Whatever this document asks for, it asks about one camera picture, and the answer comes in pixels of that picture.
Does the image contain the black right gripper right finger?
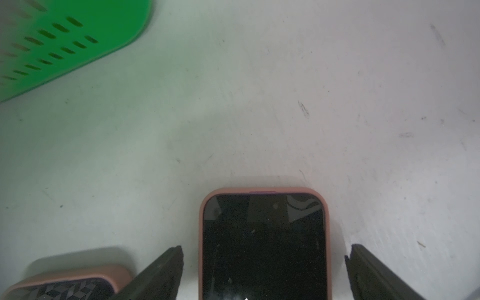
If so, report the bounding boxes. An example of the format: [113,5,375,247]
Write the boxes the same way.
[344,244,424,300]

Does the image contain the green plastic basket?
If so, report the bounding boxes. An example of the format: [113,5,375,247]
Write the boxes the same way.
[1,0,153,102]

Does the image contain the pink case phone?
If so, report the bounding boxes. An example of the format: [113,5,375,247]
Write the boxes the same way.
[1,264,133,300]
[198,187,332,300]

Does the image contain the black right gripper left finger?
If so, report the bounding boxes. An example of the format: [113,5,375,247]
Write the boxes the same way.
[110,246,184,300]

